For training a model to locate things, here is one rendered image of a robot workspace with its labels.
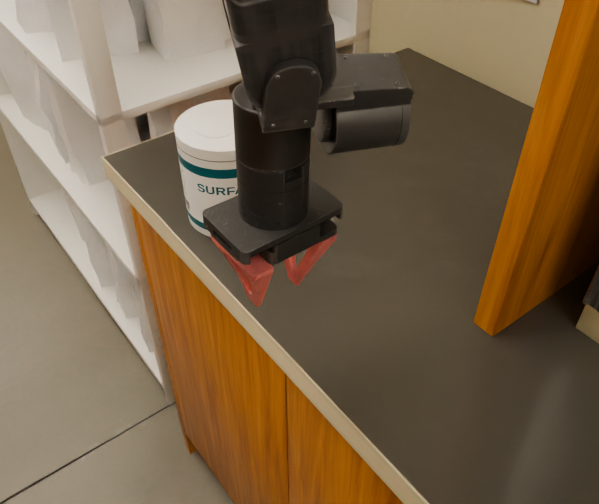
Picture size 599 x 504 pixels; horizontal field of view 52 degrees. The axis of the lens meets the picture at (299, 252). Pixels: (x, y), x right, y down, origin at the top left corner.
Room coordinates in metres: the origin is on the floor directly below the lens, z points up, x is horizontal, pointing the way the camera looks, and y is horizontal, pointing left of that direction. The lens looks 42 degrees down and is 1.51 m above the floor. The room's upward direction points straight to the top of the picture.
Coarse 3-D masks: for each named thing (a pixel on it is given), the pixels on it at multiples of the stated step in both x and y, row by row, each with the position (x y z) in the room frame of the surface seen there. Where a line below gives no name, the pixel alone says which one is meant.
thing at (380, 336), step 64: (448, 128) 0.95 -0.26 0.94; (512, 128) 0.95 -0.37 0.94; (128, 192) 0.78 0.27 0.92; (384, 192) 0.76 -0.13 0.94; (448, 192) 0.76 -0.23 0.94; (192, 256) 0.62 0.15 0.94; (384, 256) 0.62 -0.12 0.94; (448, 256) 0.62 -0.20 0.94; (256, 320) 0.50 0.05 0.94; (320, 320) 0.50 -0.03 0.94; (384, 320) 0.50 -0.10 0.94; (448, 320) 0.50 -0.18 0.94; (576, 320) 0.50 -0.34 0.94; (320, 384) 0.41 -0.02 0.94; (384, 384) 0.41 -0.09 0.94; (448, 384) 0.41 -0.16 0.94; (512, 384) 0.41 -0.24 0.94; (576, 384) 0.41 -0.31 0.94; (384, 448) 0.33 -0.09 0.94; (448, 448) 0.33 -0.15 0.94; (512, 448) 0.33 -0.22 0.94; (576, 448) 0.33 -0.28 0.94
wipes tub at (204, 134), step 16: (192, 112) 0.74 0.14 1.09; (208, 112) 0.74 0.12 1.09; (224, 112) 0.74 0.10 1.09; (176, 128) 0.70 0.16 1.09; (192, 128) 0.70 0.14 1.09; (208, 128) 0.70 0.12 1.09; (224, 128) 0.70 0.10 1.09; (192, 144) 0.66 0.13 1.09; (208, 144) 0.66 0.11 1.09; (224, 144) 0.66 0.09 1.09; (192, 160) 0.66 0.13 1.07; (208, 160) 0.65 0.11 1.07; (224, 160) 0.65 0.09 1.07; (192, 176) 0.66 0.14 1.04; (208, 176) 0.65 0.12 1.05; (224, 176) 0.65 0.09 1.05; (192, 192) 0.66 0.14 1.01; (208, 192) 0.65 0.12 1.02; (224, 192) 0.65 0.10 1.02; (192, 208) 0.67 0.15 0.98; (192, 224) 0.68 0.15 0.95
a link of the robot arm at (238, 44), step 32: (224, 0) 0.33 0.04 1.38; (256, 0) 0.33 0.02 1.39; (288, 0) 0.33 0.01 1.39; (320, 0) 0.34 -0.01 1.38; (256, 32) 0.33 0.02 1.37; (288, 32) 0.34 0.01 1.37; (320, 32) 0.34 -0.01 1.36; (256, 64) 0.34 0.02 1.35; (320, 64) 0.35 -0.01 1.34; (256, 96) 0.35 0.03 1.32; (320, 96) 0.36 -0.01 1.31
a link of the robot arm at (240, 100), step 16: (240, 96) 0.40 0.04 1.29; (240, 112) 0.38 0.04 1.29; (256, 112) 0.38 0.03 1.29; (320, 112) 0.40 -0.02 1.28; (240, 128) 0.38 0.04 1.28; (256, 128) 0.38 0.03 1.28; (304, 128) 0.39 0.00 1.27; (320, 128) 0.40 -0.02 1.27; (240, 144) 0.39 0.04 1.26; (256, 144) 0.38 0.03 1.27; (272, 144) 0.37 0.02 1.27; (288, 144) 0.38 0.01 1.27; (304, 144) 0.39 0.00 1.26; (240, 160) 0.39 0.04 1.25; (256, 160) 0.38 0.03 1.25; (272, 160) 0.37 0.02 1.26; (288, 160) 0.38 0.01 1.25; (304, 160) 0.39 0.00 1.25
